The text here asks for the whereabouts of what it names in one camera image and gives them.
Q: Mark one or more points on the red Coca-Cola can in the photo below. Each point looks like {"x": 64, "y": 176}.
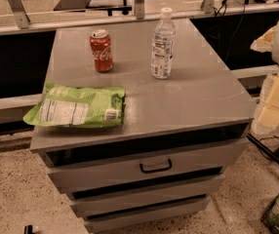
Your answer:
{"x": 100, "y": 43}

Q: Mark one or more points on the grey drawer cabinet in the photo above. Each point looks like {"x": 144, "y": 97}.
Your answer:
{"x": 198, "y": 118}

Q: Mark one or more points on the clear plastic water bottle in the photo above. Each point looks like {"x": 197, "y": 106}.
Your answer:
{"x": 163, "y": 45}

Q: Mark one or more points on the black drawer handle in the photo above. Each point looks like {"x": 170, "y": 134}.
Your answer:
{"x": 156, "y": 168}

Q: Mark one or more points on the green rice chip bag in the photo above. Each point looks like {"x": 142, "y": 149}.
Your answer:
{"x": 64, "y": 106}

